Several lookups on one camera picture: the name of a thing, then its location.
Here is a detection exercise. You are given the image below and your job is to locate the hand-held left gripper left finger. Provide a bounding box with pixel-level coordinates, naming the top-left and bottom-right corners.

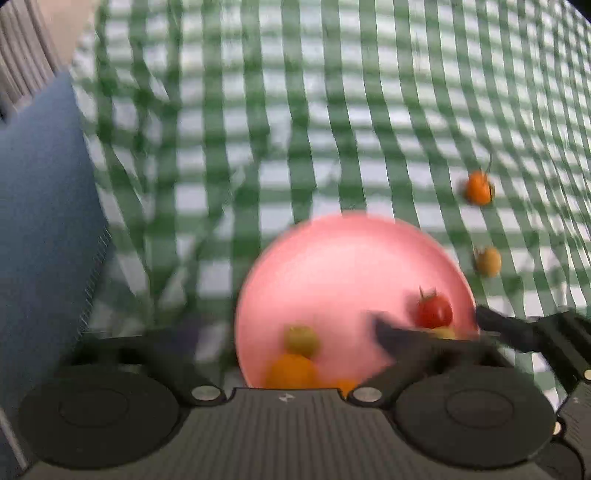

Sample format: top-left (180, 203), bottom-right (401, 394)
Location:
top-left (76, 323), bottom-right (227, 407)

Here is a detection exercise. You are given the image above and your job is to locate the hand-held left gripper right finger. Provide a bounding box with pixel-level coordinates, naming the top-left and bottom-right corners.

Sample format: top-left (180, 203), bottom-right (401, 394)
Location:
top-left (348, 314), bottom-right (513, 407)

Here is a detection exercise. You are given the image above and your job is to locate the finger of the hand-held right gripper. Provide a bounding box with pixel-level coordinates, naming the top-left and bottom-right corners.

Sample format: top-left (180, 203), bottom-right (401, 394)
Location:
top-left (475, 305), bottom-right (548, 354)

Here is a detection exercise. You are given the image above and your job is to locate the small red tomato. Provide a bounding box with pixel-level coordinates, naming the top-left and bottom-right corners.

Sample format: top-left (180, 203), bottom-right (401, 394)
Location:
top-left (416, 287), bottom-right (454, 329)

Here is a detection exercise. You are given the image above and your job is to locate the yellow-brown tomato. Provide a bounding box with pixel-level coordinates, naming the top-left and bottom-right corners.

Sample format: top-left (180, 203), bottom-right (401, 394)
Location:
top-left (475, 247), bottom-right (502, 278)

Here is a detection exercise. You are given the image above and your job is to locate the small orange tomato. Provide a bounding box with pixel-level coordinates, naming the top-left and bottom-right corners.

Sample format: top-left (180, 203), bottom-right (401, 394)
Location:
top-left (464, 171), bottom-right (496, 206)
top-left (330, 378), bottom-right (360, 398)

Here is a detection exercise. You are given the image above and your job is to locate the pink plate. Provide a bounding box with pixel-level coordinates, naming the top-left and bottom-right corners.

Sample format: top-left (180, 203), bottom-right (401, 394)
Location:
top-left (235, 212), bottom-right (478, 398)

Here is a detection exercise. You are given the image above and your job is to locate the large orange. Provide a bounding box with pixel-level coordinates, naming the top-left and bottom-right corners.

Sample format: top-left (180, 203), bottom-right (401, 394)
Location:
top-left (264, 354), bottom-right (320, 389)

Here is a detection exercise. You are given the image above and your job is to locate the green white checked cloth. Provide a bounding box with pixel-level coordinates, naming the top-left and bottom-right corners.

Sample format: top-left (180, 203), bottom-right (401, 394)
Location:
top-left (69, 0), bottom-right (591, 402)

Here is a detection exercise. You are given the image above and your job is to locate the grey curtain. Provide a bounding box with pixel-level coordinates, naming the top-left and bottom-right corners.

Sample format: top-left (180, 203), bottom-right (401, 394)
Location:
top-left (0, 0), bottom-right (61, 116)

